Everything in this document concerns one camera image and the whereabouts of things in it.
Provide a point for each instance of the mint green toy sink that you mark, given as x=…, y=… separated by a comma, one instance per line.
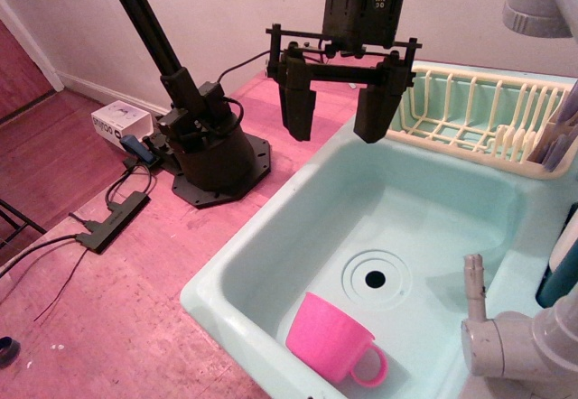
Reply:
x=380, y=231

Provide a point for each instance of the black tape roll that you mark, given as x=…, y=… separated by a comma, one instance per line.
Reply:
x=10, y=349

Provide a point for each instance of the black usb hub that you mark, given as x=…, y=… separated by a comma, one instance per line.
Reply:
x=100, y=235

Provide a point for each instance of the cream dish drying rack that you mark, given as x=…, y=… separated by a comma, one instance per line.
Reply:
x=492, y=117

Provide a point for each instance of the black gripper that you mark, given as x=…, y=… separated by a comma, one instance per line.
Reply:
x=348, y=27

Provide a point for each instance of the white product box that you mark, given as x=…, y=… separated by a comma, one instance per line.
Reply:
x=118, y=119

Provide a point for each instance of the black chair frame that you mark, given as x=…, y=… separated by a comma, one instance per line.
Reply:
x=17, y=221

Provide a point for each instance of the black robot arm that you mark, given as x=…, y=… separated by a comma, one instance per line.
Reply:
x=215, y=161

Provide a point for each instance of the grey toy faucet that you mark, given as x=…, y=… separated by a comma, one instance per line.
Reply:
x=513, y=355

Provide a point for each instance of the teal soap bottle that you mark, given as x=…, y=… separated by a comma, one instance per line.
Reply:
x=561, y=274

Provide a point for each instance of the lavender utensils in rack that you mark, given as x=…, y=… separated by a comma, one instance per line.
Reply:
x=563, y=134

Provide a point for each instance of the blue clamp tool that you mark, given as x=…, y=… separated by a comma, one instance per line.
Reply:
x=132, y=145

